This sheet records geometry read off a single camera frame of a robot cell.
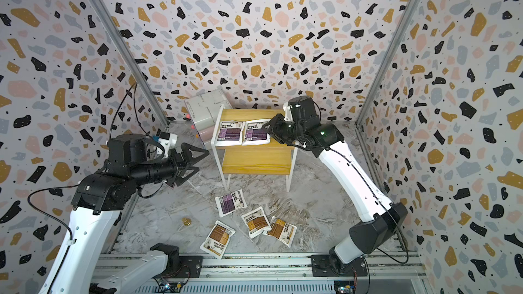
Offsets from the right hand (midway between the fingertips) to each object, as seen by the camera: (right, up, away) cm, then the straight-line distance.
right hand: (261, 128), depth 69 cm
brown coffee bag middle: (-3, -37, +13) cm, 39 cm away
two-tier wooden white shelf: (+4, -12, +20) cm, 24 cm away
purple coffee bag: (-11, -1, +2) cm, 11 cm away
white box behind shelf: (-29, +11, +29) cm, 42 cm away
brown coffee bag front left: (-18, -43, +9) cm, 48 cm away
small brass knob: (-31, -37, +14) cm, 51 cm away
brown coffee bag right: (+7, -39, +11) cm, 42 cm away
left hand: (-16, -10, -9) cm, 21 cm away
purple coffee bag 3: (-15, -31, +21) cm, 41 cm away
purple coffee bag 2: (-2, -2, +2) cm, 3 cm away
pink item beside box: (-28, -1, +29) cm, 40 cm away
